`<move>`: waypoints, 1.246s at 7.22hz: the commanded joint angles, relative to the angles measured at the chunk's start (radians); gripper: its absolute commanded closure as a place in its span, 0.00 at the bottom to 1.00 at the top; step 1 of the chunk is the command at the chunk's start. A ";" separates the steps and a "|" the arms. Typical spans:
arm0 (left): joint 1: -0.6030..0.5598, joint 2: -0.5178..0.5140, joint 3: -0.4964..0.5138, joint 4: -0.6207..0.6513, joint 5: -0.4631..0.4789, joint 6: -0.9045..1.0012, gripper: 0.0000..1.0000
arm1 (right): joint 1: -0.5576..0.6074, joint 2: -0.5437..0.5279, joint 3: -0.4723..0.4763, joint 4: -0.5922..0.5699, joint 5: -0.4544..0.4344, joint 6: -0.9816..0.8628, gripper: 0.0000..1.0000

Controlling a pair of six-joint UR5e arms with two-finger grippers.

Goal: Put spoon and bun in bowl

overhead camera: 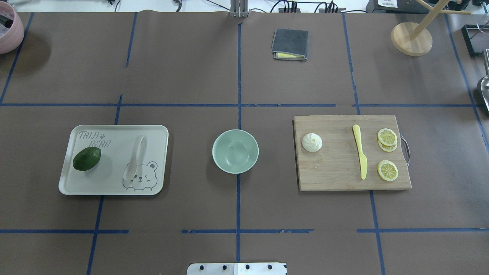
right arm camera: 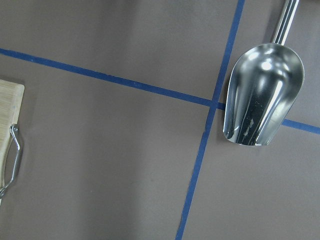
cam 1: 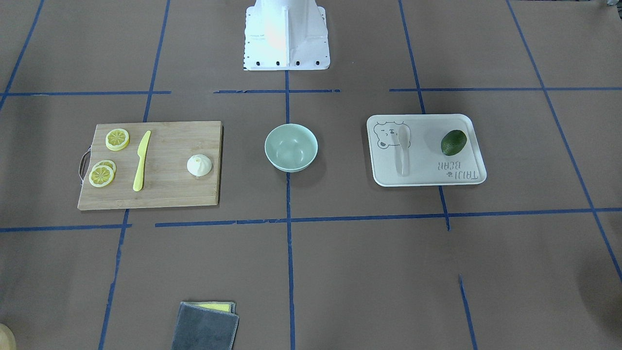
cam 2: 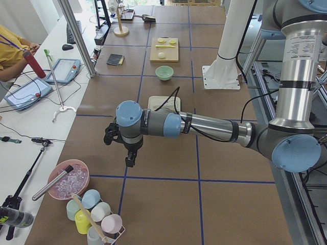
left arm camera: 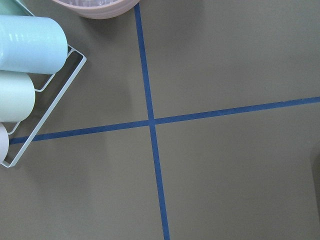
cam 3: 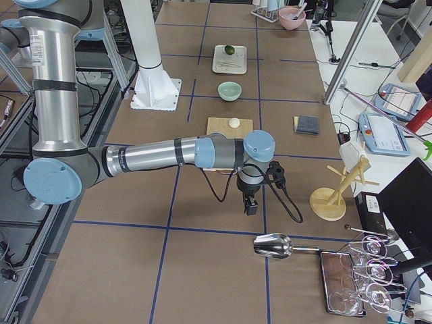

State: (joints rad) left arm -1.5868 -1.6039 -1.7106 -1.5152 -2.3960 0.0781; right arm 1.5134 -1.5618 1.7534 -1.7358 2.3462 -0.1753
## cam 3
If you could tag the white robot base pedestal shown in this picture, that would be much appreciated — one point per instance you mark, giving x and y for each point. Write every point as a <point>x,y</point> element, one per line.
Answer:
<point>154,89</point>

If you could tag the green avocado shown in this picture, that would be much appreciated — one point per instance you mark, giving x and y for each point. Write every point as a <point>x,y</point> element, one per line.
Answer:
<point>229,50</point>

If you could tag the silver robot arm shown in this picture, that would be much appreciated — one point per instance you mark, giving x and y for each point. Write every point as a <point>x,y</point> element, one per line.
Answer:
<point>63,166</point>

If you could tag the light green bowl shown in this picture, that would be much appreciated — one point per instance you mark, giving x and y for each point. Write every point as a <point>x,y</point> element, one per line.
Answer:
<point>229,91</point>

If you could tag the black tripod stick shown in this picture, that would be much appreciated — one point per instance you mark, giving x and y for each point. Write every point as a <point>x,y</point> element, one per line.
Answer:
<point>322,20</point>

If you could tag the blue teach pendant near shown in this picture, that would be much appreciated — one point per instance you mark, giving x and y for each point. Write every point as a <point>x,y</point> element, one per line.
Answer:
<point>382,136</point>

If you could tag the smart watch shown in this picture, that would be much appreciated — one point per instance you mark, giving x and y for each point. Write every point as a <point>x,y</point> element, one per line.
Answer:
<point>376,65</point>

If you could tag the pink bowl with ice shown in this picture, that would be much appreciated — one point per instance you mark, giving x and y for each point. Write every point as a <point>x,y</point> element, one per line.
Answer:
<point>289,18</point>

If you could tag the aluminium frame post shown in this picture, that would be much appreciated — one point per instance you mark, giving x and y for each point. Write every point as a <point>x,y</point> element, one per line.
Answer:
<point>370,10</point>

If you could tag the blue teach pendant far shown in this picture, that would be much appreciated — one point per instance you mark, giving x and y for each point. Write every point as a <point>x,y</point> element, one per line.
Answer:
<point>398,101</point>

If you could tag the wooden mug tree stand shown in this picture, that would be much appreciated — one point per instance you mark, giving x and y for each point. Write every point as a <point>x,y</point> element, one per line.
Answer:
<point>328,203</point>

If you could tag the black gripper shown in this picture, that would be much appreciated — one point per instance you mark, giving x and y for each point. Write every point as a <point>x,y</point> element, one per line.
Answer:
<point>246,190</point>

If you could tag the black wire glass rack tray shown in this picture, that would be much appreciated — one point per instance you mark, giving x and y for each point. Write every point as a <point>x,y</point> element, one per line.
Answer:
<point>359,277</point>

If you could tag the black monitor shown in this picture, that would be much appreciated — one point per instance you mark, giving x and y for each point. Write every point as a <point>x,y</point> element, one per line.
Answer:
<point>406,202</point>

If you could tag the white spoon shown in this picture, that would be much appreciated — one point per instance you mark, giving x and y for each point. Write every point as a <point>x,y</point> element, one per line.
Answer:
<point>221,64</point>

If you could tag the white rectangular tray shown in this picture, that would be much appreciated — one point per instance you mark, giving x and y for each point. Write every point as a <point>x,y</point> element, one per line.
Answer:
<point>239,57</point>

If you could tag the blue teach pendant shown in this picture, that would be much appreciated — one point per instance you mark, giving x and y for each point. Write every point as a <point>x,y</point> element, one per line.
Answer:
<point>382,136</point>
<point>398,101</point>

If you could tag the wooden cutting board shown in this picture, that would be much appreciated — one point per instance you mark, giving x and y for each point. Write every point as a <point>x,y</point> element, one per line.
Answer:
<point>220,126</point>

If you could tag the metal scoop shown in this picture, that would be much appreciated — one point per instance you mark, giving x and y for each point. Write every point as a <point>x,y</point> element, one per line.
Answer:
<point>280,246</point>

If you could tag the grey folded cloth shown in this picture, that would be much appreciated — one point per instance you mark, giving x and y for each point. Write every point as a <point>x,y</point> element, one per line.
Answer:
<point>305,124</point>

